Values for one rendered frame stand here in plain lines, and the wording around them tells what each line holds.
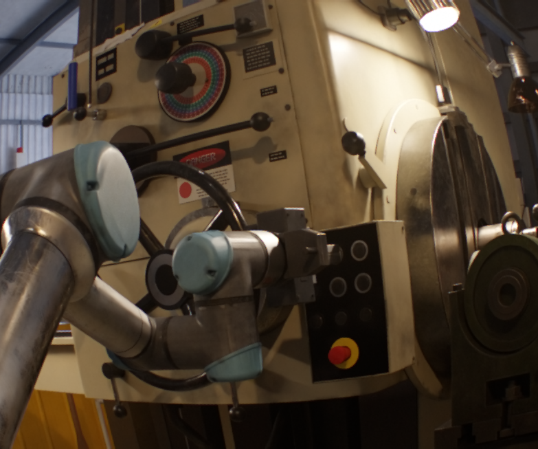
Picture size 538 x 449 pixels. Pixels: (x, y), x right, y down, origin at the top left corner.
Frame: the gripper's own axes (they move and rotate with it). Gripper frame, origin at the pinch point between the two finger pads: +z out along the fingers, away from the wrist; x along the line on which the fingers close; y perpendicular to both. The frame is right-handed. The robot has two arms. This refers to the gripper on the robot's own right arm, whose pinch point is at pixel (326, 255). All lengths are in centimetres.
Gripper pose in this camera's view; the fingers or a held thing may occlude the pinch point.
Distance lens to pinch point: 138.4
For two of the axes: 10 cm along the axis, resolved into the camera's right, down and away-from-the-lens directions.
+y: -8.1, 1.4, 5.7
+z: 5.7, -0.1, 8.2
